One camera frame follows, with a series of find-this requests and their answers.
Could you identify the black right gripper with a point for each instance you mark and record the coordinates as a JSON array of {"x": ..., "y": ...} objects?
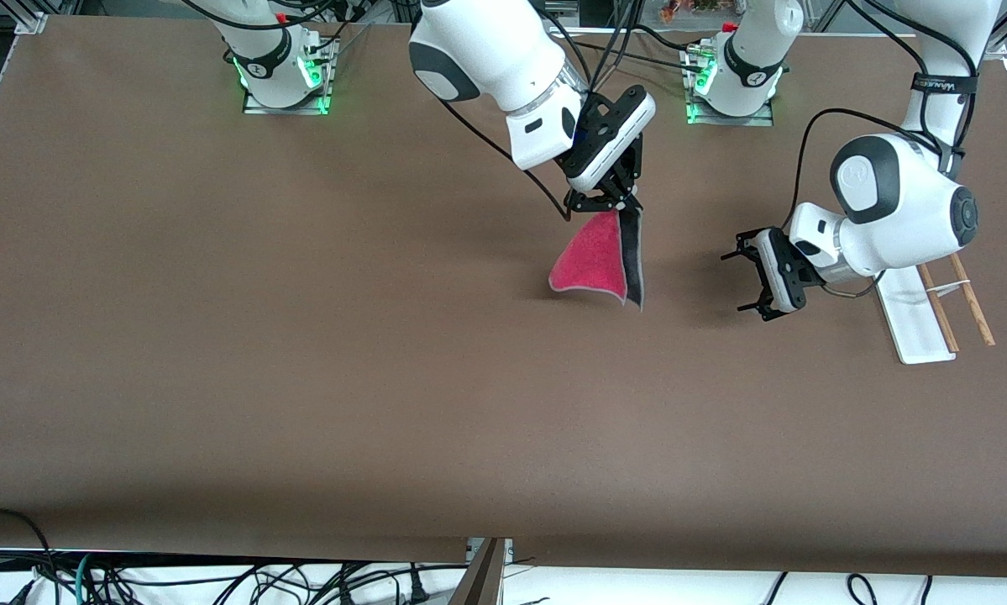
[{"x": 601, "y": 200}]

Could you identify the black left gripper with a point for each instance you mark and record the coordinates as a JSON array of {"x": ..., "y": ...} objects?
[{"x": 808, "y": 276}]

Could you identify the pink and grey towel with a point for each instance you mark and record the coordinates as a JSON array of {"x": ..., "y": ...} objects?
[{"x": 591, "y": 260}]

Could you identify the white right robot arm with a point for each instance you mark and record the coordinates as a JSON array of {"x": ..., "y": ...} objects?
[{"x": 486, "y": 42}]

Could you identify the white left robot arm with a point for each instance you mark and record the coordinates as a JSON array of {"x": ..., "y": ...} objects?
[{"x": 906, "y": 202}]

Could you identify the white rack with wooden bars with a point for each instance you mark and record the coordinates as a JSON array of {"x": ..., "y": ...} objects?
[{"x": 915, "y": 328}]

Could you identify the orange object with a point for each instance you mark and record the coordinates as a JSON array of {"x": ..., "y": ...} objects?
[{"x": 679, "y": 10}]

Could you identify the brown angled beam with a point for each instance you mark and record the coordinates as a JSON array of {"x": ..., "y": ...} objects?
[{"x": 482, "y": 580}]

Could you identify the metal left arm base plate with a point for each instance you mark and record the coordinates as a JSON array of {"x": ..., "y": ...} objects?
[{"x": 730, "y": 120}]

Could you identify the aluminium frame corner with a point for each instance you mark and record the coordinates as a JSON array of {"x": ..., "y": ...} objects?
[
  {"x": 994, "y": 46},
  {"x": 33, "y": 23}
]

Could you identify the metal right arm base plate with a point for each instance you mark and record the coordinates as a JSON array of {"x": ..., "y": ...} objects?
[{"x": 285, "y": 109}]

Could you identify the small metal bracket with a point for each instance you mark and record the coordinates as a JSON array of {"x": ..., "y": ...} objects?
[{"x": 508, "y": 550}]

